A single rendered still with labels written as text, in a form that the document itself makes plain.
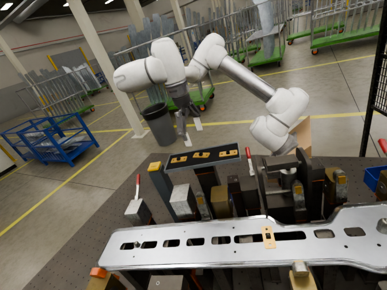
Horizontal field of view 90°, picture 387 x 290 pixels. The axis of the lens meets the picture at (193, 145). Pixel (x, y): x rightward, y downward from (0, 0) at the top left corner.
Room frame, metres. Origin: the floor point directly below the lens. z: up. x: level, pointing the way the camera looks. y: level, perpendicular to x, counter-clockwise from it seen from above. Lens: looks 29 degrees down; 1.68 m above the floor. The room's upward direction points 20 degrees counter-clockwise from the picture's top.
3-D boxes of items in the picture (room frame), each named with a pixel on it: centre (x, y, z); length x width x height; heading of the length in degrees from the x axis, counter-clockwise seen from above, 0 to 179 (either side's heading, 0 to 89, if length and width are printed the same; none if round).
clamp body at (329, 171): (0.51, -0.48, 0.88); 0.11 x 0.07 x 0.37; 163
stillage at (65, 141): (4.53, 2.92, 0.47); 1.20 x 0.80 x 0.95; 56
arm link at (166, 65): (0.80, -0.01, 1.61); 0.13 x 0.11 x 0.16; 75
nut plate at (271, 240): (0.40, -0.14, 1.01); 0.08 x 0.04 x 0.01; 163
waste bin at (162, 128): (3.50, 0.46, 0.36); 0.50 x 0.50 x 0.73
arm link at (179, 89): (0.80, -0.02, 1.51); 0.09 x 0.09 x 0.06
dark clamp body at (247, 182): (0.61, -0.17, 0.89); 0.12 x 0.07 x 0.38; 163
